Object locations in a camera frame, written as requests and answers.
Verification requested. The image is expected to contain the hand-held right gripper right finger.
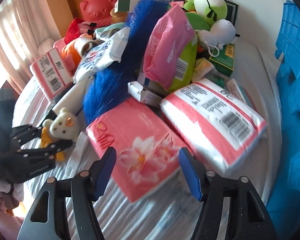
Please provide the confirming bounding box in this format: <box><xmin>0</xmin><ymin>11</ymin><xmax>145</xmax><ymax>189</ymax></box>
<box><xmin>178</xmin><ymin>147</ymin><xmax>278</xmax><ymax>240</ymax></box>

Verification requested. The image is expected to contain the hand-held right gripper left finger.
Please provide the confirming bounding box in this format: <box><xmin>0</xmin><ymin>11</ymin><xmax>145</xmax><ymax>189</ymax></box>
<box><xmin>16</xmin><ymin>146</ymin><xmax>117</xmax><ymax>240</ymax></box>

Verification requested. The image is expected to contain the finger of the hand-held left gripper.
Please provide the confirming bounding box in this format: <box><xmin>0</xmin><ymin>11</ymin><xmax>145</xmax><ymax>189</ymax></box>
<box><xmin>11</xmin><ymin>124</ymin><xmax>44</xmax><ymax>140</ymax></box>
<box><xmin>17</xmin><ymin>140</ymin><xmax>73</xmax><ymax>161</ymax></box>

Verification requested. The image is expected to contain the small white bear plush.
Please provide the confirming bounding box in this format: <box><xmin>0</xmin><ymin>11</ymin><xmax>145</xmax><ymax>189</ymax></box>
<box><xmin>41</xmin><ymin>107</ymin><xmax>82</xmax><ymax>162</ymax></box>

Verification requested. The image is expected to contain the pink flower tissue pack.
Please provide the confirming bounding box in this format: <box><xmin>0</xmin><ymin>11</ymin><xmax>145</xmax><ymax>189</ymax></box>
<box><xmin>86</xmin><ymin>97</ymin><xmax>183</xmax><ymax>203</ymax></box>

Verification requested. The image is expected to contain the blue plastic storage crate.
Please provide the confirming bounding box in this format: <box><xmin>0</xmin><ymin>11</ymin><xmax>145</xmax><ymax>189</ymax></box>
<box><xmin>266</xmin><ymin>1</ymin><xmax>300</xmax><ymax>230</ymax></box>

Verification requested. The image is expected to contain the white cloth covered desktop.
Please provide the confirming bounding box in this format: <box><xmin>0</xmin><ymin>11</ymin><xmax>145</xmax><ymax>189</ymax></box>
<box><xmin>12</xmin><ymin>37</ymin><xmax>283</xmax><ymax>240</ymax></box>

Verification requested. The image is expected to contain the pale crumpled cloth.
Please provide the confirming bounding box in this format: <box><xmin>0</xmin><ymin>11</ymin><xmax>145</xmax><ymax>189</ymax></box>
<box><xmin>0</xmin><ymin>180</ymin><xmax>24</xmax><ymax>210</ymax></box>

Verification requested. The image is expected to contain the white plastic bottle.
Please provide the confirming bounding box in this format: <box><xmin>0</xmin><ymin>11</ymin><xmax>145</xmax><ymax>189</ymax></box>
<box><xmin>52</xmin><ymin>81</ymin><xmax>90</xmax><ymax>113</ymax></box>

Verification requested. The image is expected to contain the pink and white tissue pack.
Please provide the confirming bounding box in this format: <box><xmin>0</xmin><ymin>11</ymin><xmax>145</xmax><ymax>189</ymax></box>
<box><xmin>29</xmin><ymin>47</ymin><xmax>73</xmax><ymax>100</ymax></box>
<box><xmin>161</xmin><ymin>79</ymin><xmax>268</xmax><ymax>174</ymax></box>

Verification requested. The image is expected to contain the pig plush in orange clothes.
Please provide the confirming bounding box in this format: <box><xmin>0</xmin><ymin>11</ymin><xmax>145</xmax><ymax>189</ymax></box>
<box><xmin>54</xmin><ymin>34</ymin><xmax>82</xmax><ymax>67</ymax></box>

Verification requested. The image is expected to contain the pale pink curtain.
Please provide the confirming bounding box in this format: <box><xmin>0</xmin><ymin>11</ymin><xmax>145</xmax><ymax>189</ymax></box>
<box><xmin>0</xmin><ymin>0</ymin><xmax>70</xmax><ymax>90</ymax></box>

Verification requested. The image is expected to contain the white and blue packet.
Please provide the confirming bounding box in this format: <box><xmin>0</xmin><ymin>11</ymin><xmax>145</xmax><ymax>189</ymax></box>
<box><xmin>73</xmin><ymin>27</ymin><xmax>130</xmax><ymax>83</ymax></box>

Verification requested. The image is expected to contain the pig plush in red dress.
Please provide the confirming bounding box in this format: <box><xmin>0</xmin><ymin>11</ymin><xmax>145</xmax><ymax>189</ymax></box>
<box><xmin>65</xmin><ymin>17</ymin><xmax>95</xmax><ymax>43</ymax></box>

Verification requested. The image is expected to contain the dark green box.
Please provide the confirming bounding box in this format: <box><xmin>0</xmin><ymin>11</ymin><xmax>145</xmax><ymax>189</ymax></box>
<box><xmin>209</xmin><ymin>44</ymin><xmax>235</xmax><ymax>78</ymax></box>

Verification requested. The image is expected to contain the pink wet wipes pack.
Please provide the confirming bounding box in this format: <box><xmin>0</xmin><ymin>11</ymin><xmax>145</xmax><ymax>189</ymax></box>
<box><xmin>142</xmin><ymin>4</ymin><xmax>198</xmax><ymax>93</ymax></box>

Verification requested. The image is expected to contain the blue fuzzy duster brush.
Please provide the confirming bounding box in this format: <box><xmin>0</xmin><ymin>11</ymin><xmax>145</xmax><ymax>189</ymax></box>
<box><xmin>82</xmin><ymin>0</ymin><xmax>170</xmax><ymax>125</ymax></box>

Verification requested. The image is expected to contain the brown bear plush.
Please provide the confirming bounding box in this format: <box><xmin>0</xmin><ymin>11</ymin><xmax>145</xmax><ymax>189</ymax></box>
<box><xmin>110</xmin><ymin>6</ymin><xmax>129</xmax><ymax>24</ymax></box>

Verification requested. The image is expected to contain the red bear-face carry case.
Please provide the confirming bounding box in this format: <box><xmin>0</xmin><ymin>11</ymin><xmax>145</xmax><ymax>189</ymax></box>
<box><xmin>79</xmin><ymin>0</ymin><xmax>132</xmax><ymax>29</ymax></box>

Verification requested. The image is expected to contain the green and white carton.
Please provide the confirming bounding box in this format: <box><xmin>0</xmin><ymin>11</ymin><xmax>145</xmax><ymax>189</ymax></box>
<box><xmin>114</xmin><ymin>0</ymin><xmax>140</xmax><ymax>14</ymax></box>

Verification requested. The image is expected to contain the green and white plush toy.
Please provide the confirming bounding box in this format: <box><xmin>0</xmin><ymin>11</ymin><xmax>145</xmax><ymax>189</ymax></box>
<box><xmin>184</xmin><ymin>0</ymin><xmax>240</xmax><ymax>55</ymax></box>

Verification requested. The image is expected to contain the curved wooden wall trim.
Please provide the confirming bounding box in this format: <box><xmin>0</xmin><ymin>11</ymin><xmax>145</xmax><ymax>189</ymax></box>
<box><xmin>41</xmin><ymin>0</ymin><xmax>90</xmax><ymax>43</ymax></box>

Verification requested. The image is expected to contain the black box with gold frame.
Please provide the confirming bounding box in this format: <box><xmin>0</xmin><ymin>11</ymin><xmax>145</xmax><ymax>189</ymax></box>
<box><xmin>169</xmin><ymin>0</ymin><xmax>239</xmax><ymax>25</ymax></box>

